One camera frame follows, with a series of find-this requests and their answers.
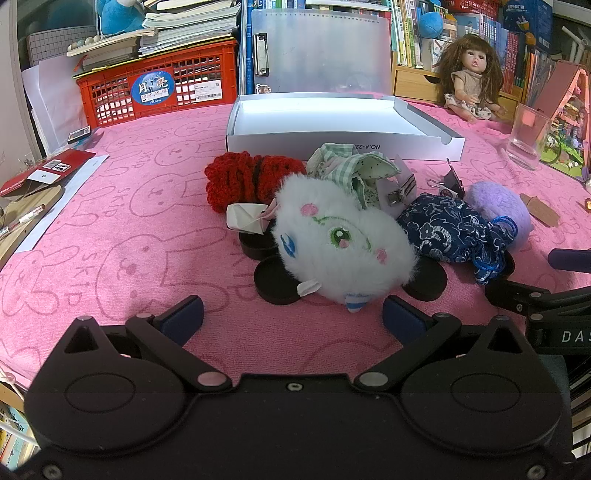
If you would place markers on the translucent clipboard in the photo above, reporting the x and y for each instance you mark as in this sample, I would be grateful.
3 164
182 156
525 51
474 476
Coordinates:
323 50

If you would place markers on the blue floral pouch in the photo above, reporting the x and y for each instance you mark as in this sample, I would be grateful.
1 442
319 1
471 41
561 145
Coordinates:
443 235

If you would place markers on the purple fluffy pouch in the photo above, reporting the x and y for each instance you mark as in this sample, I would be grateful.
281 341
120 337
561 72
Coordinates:
501 207

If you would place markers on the pink toy house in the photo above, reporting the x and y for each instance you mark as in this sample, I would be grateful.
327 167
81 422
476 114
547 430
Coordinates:
570 92

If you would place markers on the white paper sheet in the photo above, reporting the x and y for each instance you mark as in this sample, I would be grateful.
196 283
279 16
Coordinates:
74 191

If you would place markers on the black round lid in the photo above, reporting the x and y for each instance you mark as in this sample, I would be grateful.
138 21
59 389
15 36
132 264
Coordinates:
276 284
256 248
508 265
428 282

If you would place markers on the stack of books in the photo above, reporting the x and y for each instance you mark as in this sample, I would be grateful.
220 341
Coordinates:
184 27

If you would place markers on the blue plush toy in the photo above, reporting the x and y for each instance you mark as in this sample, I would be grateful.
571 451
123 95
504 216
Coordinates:
120 16

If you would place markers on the wooden drawer box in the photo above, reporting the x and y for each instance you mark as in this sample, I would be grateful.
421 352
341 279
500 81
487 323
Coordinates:
413 85

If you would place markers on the pink rabbit print towel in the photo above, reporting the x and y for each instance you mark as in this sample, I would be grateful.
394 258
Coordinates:
138 207

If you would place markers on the leaning white papers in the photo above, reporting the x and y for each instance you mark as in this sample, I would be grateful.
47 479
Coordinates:
51 106

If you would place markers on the green checkered cloth pouch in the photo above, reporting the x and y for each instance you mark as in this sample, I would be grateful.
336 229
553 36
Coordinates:
360 170

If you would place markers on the red booklet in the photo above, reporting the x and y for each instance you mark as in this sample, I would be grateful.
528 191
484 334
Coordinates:
60 166

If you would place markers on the small wooden piece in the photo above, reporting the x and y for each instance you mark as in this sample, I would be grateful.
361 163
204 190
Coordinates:
540 210

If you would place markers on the clear drinking glass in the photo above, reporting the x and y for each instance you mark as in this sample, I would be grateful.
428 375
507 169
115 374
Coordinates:
526 138

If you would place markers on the blue plush ball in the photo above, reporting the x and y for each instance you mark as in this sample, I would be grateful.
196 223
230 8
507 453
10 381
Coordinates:
431 24

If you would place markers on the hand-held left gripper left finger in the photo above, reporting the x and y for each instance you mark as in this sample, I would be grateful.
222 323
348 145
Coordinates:
184 318

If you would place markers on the pen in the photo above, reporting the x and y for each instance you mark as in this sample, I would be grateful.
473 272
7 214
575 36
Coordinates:
23 220

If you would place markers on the red knitted scarf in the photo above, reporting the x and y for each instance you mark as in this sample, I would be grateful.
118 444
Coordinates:
240 177

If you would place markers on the white folded paper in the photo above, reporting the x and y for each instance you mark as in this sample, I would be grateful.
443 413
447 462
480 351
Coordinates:
244 216

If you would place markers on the brown haired doll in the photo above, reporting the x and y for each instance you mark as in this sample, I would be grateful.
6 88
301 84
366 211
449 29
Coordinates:
471 62

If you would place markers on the blue folders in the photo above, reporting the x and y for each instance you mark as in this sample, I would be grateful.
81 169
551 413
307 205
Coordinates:
244 46

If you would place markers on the red plastic crate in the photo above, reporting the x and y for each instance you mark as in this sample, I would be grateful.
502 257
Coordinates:
203 69

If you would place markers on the white fluffy cat plush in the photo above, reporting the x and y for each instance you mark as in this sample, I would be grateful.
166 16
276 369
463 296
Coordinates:
332 240

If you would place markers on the grey grid cutting mat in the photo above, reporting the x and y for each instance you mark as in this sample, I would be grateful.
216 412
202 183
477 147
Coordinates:
46 48

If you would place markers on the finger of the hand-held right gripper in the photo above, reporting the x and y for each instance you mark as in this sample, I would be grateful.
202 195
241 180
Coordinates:
570 259
515 296

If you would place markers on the row of shelf books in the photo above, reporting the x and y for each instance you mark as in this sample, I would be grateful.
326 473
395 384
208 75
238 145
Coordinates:
406 32

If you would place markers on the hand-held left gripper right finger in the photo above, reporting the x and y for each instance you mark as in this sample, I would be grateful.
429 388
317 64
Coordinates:
401 319

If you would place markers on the shallow white box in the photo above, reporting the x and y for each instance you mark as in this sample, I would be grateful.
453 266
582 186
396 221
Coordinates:
314 120

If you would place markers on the black binder clip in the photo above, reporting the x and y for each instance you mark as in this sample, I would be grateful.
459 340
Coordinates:
455 182

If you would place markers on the wooden board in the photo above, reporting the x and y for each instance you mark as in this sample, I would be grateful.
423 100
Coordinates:
27 203

